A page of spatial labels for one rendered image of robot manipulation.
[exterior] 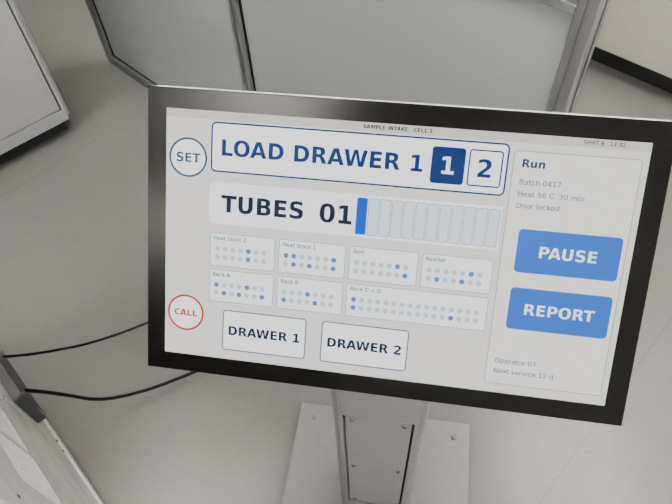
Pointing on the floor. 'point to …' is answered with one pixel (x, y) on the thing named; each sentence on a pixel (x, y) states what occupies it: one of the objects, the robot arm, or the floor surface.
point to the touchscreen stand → (377, 453)
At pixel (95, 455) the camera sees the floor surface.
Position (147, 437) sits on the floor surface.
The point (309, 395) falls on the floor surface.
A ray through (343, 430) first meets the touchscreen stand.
